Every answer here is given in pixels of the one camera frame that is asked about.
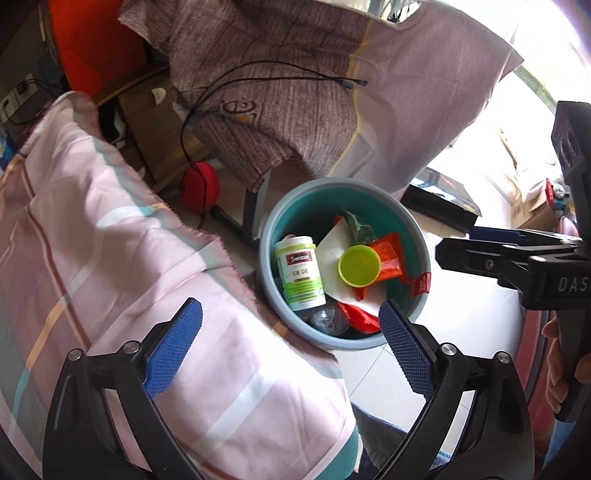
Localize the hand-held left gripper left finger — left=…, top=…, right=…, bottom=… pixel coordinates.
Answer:
left=44, top=298, right=204, bottom=480

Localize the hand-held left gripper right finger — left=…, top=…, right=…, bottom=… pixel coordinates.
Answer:
left=374, top=298, right=536, bottom=480

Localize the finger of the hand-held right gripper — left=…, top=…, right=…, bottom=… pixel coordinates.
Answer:
left=436, top=237, right=550, bottom=289
left=468, top=225, right=581, bottom=248

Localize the red snack wrapper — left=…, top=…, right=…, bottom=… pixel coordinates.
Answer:
left=337, top=301, right=383, bottom=335

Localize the clear plastic bottle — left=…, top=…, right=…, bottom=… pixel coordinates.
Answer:
left=308, top=303, right=351, bottom=337

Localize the orange wrapper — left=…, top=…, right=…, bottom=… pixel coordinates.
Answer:
left=355, top=232, right=412, bottom=301

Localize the yellow green round lid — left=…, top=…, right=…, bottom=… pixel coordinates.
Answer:
left=337, top=244, right=382, bottom=288

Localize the white tissue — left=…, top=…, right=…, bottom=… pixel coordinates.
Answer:
left=316, top=222, right=408, bottom=315

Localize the dark green wrapper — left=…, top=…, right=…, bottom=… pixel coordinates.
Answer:
left=341, top=209, right=378, bottom=246

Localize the white green supplement bottle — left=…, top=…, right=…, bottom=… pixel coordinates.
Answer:
left=273, top=234, right=328, bottom=311

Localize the teal grey bucket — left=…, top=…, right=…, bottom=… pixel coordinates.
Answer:
left=257, top=177, right=433, bottom=352

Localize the person's right hand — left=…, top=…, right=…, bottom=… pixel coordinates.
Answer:
left=542, top=318, right=578, bottom=414

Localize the cardboard box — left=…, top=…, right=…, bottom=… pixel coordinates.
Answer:
left=496, top=124, right=574, bottom=232

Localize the black flat case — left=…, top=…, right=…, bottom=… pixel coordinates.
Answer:
left=401, top=168, right=484, bottom=228

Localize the pink plaid cloth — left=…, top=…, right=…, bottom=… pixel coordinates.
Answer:
left=0, top=90, right=361, bottom=480

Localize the grey metal leg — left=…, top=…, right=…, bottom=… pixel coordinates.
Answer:
left=239, top=168, right=273, bottom=246

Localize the red round object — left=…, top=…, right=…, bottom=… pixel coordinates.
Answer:
left=178, top=160, right=222, bottom=214

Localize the wooden cabinet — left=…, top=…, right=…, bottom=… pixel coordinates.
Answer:
left=95, top=68, right=219, bottom=195

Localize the brown and pink draped cloth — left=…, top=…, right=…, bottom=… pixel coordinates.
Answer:
left=117, top=0, right=525, bottom=195

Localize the red chair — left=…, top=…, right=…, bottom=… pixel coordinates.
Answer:
left=48, top=0, right=147, bottom=86

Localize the black cable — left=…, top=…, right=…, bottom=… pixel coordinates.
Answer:
left=180, top=62, right=369, bottom=172

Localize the wall socket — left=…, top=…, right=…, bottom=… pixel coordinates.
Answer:
left=0, top=73, right=41, bottom=123

